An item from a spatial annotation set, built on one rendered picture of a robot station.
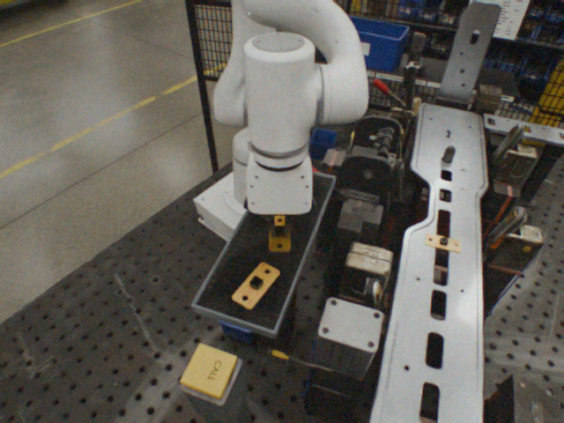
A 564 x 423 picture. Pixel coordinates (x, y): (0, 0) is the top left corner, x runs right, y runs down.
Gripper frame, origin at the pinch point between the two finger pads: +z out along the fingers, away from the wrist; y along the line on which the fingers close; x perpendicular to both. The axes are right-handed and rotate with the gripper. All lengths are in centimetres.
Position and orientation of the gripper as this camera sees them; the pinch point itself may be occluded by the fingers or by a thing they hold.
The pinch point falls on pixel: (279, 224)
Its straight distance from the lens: 64.9
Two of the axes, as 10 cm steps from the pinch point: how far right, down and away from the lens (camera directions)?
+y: 10.0, 0.0, 0.0
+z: 0.0, 6.9, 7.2
